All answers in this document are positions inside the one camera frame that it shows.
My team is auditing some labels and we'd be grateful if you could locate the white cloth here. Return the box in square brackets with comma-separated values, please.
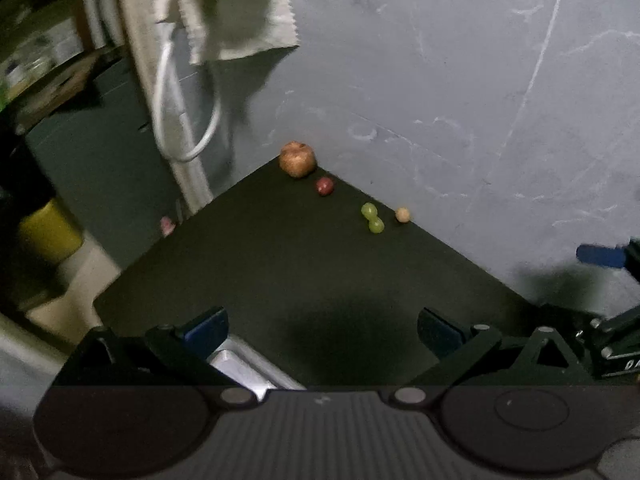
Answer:
[172, 0, 301, 66]

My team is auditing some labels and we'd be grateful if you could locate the metal tray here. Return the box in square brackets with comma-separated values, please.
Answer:
[207, 336, 307, 403]

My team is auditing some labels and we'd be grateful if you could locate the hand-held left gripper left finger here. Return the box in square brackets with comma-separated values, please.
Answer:
[60, 305, 258, 408]

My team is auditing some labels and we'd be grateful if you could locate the yellow jerry can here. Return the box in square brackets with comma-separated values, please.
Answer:
[18, 198, 84, 264]

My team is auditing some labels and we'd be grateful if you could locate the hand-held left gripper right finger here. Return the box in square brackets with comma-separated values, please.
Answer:
[390, 306, 596, 408]

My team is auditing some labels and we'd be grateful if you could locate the white hose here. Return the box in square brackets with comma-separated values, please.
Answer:
[151, 0, 222, 162]

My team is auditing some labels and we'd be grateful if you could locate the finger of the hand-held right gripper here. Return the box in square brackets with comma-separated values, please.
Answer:
[575, 305, 640, 351]
[576, 239, 640, 283]

